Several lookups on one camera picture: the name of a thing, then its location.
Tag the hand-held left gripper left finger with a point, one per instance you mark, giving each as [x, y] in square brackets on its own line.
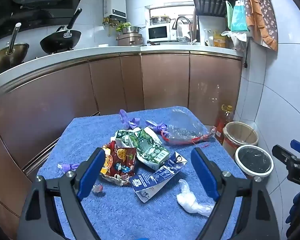
[91, 172]

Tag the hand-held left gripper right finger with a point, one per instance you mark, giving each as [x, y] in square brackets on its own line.
[205, 175]

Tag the purple candy wrapper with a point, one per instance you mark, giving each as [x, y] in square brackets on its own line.
[127, 121]
[160, 128]
[67, 167]

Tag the white bin with black liner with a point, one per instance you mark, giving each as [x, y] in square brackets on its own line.
[253, 161]

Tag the white plastic bag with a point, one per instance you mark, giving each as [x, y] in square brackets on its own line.
[187, 198]
[236, 38]

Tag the red snack bag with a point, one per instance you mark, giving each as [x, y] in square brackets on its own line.
[120, 163]

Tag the tan bin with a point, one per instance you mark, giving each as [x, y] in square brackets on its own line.
[230, 145]

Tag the green and white wrapper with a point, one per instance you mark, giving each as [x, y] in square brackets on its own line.
[121, 137]

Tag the blue and white milk carton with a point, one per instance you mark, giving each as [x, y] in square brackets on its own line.
[152, 177]

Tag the clear plastic bag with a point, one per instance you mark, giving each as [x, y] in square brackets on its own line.
[182, 127]

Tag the green drink carton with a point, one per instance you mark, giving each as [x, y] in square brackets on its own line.
[150, 147]

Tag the person's right hand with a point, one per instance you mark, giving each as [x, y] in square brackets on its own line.
[296, 205]

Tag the cooking oil bottle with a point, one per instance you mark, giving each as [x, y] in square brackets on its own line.
[223, 120]

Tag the blue towel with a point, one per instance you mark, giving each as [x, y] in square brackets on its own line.
[140, 217]

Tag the brown kitchen cabinet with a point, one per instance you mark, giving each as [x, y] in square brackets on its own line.
[165, 80]

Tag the hanging white plastic bag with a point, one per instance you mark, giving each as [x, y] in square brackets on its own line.
[236, 38]

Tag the gas stove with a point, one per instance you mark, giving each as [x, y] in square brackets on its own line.
[60, 50]

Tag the yellow bottle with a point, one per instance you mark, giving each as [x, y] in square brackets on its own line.
[219, 41]

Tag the black wok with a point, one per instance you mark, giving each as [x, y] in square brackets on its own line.
[60, 41]

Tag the white spray bottle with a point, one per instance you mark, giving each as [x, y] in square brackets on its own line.
[208, 38]

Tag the copper coloured electric cooker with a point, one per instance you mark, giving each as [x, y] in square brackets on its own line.
[128, 39]

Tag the orange floral apron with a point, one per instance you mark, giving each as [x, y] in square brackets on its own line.
[262, 12]

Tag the teal bag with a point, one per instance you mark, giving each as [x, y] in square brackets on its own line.
[238, 17]

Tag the steel bowl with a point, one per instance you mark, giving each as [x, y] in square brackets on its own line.
[131, 30]

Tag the green cutting board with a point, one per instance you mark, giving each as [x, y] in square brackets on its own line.
[228, 15]

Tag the white microwave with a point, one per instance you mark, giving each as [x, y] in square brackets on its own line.
[158, 33]

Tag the green leafy vegetable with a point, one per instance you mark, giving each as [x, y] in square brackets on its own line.
[123, 26]

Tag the brass water valves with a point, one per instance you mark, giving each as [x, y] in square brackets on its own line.
[112, 22]

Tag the steel faucet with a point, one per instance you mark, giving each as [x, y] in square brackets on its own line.
[182, 17]

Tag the steel pot with lid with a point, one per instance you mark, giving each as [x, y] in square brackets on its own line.
[160, 20]

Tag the kitchen window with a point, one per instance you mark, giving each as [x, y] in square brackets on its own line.
[172, 11]

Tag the white water heater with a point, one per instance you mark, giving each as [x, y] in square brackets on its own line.
[115, 3]

